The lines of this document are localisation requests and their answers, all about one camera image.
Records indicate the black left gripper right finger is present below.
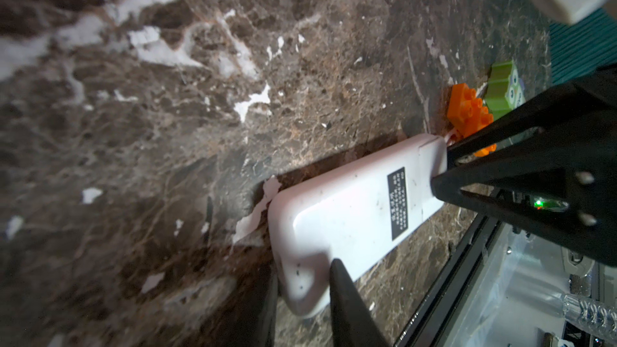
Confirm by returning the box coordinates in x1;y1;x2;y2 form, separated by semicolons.
329;259;388;346

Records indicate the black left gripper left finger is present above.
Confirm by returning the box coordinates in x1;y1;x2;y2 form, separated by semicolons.
202;263;278;346

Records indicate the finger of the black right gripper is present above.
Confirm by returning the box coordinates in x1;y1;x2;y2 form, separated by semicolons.
448;64;616;169
431;120;616;267

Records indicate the white red remote control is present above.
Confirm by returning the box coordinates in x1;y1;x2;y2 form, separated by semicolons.
268;133;447;318

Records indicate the orange toy brick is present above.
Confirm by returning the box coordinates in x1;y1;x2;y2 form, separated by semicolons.
445;84;494;146

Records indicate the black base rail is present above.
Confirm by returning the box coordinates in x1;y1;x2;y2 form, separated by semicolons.
394;215;501;346

